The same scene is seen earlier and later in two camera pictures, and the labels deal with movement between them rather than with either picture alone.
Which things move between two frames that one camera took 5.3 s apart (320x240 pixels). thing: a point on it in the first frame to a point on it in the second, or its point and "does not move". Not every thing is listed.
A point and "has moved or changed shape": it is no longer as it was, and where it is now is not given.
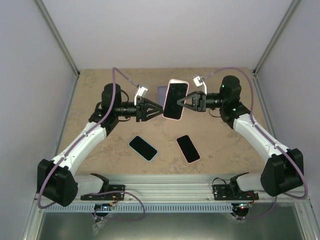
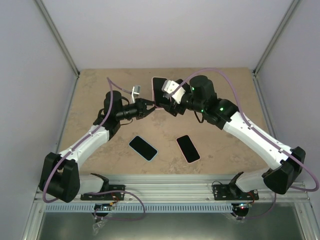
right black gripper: [199, 102] to [173, 109]
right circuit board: [243, 206] does not move
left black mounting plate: [113, 188] does not move
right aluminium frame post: [295, 4] does not move
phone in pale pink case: [188, 148] does not move
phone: [177, 90] has moved or changed shape
